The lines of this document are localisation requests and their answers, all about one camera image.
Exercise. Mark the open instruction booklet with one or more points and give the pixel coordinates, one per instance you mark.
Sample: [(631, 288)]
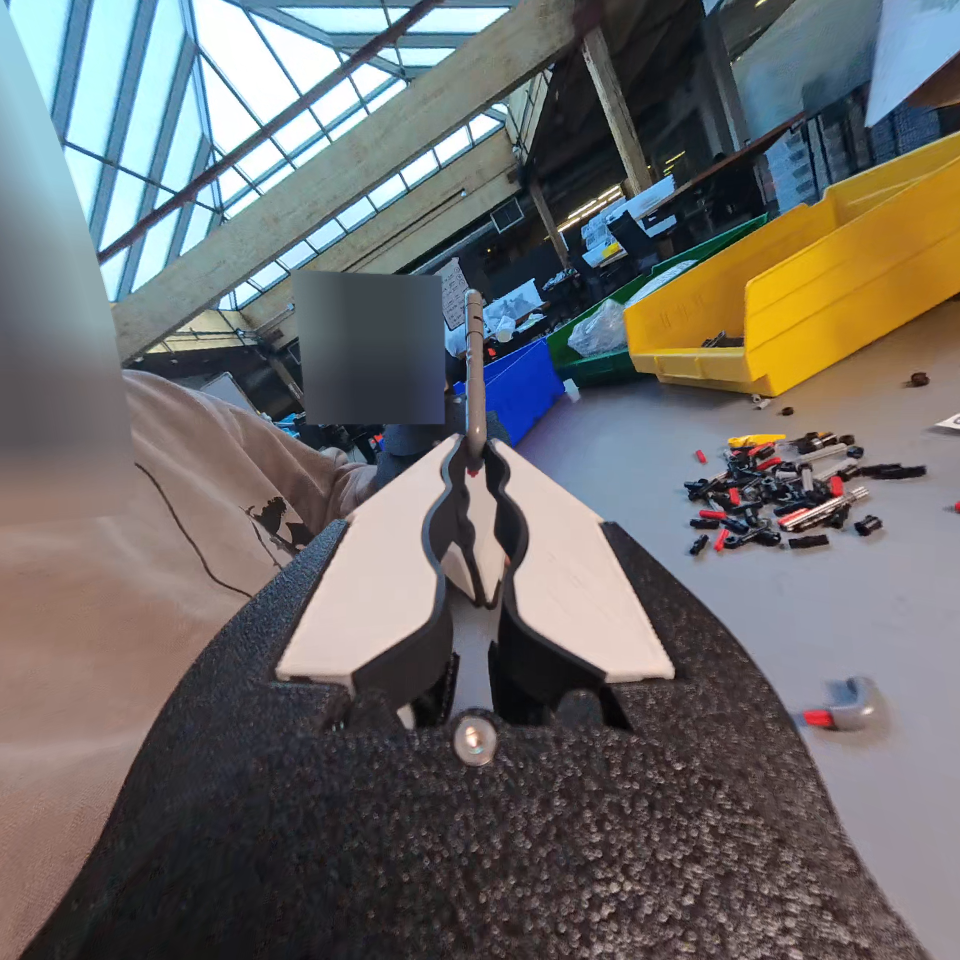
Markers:
[(907, 52)]

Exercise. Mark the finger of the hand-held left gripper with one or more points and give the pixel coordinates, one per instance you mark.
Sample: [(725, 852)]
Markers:
[(457, 570), (493, 540)]

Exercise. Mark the grey desk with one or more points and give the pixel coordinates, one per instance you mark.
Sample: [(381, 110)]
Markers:
[(825, 615)]

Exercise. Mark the clear plastic bag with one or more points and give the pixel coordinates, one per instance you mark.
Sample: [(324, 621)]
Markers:
[(596, 330)]

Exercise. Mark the white paper poster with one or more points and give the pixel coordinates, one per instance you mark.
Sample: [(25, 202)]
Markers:
[(452, 292)]

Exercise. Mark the pile of black red pins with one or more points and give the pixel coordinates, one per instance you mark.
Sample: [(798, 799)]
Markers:
[(780, 487)]

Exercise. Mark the heap of dark grey bricks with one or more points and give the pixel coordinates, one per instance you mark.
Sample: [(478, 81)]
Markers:
[(721, 340)]

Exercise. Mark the blue storage bin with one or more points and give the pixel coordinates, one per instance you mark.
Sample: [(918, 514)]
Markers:
[(525, 382)]

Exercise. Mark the wooden high table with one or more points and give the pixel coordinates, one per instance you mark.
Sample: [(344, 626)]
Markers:
[(735, 150)]

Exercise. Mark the person's left forearm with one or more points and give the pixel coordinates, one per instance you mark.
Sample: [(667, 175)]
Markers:
[(349, 480)]

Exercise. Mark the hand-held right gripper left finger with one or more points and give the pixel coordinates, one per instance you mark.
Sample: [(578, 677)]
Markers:
[(360, 600)]

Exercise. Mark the green storage bin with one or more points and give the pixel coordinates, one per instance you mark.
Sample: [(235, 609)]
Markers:
[(592, 367)]

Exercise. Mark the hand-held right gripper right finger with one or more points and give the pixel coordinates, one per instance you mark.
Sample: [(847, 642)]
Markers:
[(585, 600)]

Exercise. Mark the yellow storage bin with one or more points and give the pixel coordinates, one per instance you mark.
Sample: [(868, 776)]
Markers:
[(825, 337)]

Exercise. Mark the grey bent rod red caps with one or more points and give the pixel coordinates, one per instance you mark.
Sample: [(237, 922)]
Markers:
[(474, 360), (851, 705)]

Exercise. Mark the white whiteboard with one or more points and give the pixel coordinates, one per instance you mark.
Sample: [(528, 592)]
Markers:
[(229, 390)]

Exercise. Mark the wall air vent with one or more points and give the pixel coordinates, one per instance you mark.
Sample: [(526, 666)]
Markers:
[(507, 216)]

